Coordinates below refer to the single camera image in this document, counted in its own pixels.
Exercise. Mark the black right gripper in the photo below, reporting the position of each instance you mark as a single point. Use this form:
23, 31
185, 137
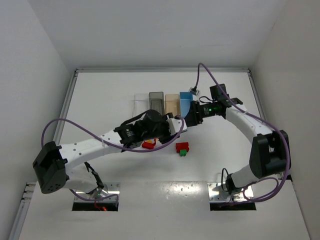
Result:
194, 113

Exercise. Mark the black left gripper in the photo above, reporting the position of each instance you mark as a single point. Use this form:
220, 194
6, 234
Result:
165, 130

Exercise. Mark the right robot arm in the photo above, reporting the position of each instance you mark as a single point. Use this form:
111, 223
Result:
269, 149

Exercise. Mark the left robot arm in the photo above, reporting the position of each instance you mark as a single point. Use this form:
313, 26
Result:
67, 165

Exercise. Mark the blue plastic container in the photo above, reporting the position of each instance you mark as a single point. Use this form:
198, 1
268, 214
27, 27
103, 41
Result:
186, 98

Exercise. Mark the red flower lego piece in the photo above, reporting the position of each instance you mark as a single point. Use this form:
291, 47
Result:
149, 144

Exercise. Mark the tan plastic container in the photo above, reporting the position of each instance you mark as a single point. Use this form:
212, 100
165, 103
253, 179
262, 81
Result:
172, 104

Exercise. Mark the clear plastic container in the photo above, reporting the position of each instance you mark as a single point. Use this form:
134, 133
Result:
140, 103

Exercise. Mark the smoke grey plastic container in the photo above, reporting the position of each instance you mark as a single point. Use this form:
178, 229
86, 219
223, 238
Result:
156, 101

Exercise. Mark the red lego brick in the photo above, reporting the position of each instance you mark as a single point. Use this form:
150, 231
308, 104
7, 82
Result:
182, 146

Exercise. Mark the small green lego brick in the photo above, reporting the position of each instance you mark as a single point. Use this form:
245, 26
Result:
183, 152

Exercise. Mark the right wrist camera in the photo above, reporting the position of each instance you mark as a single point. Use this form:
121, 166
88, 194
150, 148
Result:
194, 91

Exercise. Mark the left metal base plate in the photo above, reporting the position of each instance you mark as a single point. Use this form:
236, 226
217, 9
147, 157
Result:
110, 194

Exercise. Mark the metal base plate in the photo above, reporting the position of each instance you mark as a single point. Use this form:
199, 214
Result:
217, 195
110, 194

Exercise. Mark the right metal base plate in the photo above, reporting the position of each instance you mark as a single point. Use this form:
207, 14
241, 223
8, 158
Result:
217, 195

